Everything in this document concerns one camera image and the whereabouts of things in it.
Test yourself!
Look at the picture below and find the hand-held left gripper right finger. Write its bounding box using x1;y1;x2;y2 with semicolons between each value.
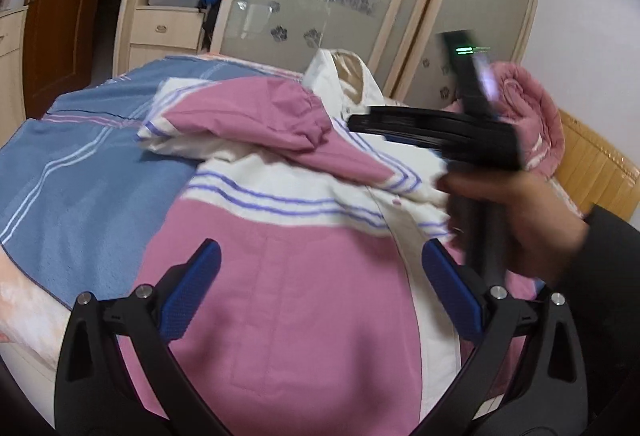
421;238;588;436

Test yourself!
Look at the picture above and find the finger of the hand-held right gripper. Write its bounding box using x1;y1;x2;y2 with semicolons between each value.
367;106;466;123
347;115;453;154

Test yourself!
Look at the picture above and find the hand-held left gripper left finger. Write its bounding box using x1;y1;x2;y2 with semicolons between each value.
54;238;223;436

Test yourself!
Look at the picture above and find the pink and white jacket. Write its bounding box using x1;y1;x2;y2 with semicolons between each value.
117;48;551;436

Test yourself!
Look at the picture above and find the person's right forearm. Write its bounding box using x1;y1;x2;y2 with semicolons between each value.
555;203;640;436

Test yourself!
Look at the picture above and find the person's right hand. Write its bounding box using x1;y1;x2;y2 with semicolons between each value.
436;171;590;277

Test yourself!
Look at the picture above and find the pink quilt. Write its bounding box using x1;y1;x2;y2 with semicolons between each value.
447;62;568;177

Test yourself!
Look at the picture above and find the blue striped blanket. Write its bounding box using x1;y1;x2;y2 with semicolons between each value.
0;56;281;309

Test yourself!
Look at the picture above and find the bamboo headboard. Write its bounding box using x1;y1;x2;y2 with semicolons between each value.
552;108;640;221

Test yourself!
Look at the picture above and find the pink floral bed sheet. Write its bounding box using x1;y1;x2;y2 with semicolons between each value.
0;248;73;367

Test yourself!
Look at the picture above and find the beige wardrobe drawer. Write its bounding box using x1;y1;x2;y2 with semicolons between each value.
127;43;205;69
134;8;207;44

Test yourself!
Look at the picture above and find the beige bookshelf cabinet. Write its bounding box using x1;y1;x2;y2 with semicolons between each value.
0;0;28;147

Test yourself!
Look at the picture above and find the brown wooden door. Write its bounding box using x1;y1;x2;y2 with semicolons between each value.
22;0;123;119

